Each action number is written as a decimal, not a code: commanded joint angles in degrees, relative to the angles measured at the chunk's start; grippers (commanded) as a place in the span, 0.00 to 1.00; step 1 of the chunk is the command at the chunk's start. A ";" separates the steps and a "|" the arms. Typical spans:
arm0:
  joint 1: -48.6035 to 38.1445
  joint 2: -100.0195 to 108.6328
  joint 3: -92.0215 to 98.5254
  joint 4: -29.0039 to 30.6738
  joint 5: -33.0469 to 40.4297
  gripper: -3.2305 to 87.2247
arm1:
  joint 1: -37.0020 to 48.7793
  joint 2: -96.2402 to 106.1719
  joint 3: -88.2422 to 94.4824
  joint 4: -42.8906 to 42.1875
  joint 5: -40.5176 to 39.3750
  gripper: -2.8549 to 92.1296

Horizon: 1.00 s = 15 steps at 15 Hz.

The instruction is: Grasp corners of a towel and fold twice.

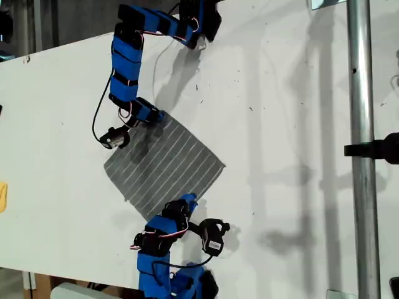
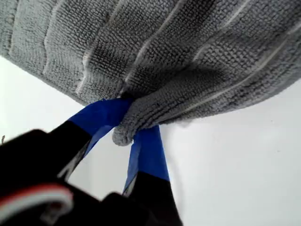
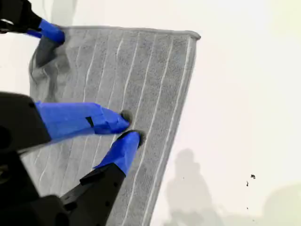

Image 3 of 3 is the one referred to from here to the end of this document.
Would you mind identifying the grey striped towel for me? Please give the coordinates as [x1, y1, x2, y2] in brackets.
[20, 25, 202, 226]

